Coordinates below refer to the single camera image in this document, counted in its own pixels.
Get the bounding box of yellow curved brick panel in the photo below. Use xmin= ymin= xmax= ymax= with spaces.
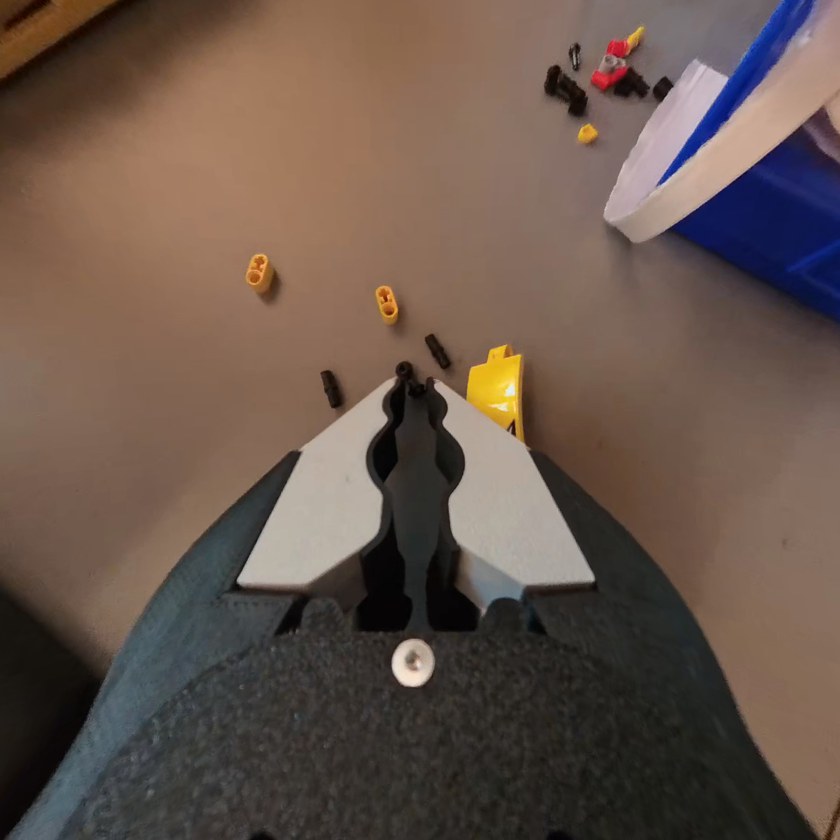
xmin=466 ymin=344 xmax=526 ymax=442

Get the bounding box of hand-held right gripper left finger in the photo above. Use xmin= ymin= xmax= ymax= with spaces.
xmin=235 ymin=377 xmax=424 ymax=632

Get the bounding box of blue bag with white handles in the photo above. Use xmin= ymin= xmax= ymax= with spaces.
xmin=602 ymin=0 xmax=840 ymax=322

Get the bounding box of wooden board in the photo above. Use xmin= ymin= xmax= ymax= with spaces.
xmin=0 ymin=0 xmax=122 ymax=83

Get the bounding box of pile of small brick pieces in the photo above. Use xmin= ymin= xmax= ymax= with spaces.
xmin=543 ymin=25 xmax=675 ymax=145

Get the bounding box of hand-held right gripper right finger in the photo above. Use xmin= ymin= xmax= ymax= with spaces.
xmin=413 ymin=377 xmax=597 ymax=632

